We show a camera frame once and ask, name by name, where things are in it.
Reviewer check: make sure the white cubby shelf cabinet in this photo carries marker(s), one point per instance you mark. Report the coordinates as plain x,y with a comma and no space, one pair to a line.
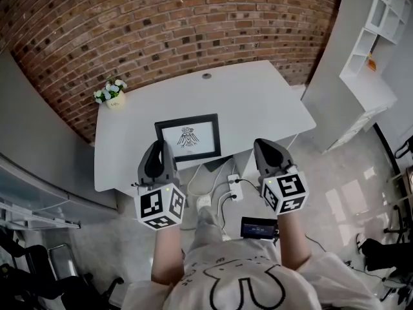
335,92

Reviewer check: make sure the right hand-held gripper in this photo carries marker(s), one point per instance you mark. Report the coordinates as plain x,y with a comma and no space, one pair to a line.
285,192

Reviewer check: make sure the person's right forearm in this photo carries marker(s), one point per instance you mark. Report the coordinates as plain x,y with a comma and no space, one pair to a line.
293,241

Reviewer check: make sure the white power strip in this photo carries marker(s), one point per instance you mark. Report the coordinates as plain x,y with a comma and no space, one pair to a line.
235,187

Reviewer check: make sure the black display device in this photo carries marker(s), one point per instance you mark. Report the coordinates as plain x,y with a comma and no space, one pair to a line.
258,228

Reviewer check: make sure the white shoe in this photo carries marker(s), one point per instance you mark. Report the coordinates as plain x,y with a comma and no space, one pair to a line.
203,202

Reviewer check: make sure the white metal shelving rack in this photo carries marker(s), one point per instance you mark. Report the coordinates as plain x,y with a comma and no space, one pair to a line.
38,220

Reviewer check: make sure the white potted flower plant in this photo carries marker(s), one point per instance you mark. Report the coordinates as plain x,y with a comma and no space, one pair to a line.
111,94

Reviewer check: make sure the black office chair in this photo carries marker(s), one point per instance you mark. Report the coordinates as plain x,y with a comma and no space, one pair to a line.
64,289

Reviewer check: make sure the small orange figure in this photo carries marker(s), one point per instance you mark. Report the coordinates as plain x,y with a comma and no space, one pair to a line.
372,64

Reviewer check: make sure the black framed picture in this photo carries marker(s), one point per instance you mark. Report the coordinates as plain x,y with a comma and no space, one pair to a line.
193,134

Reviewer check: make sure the grey trousers leg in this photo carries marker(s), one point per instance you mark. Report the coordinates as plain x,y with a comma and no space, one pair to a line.
206,228

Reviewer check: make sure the person's left forearm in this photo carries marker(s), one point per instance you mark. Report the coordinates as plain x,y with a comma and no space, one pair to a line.
167,254

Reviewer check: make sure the grey cable grommet hole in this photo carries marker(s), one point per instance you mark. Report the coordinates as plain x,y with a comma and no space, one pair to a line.
206,76

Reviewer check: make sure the white printed t-shirt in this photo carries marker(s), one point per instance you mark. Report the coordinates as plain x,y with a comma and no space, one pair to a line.
258,286

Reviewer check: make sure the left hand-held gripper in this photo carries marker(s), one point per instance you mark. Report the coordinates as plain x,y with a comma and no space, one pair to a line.
159,205

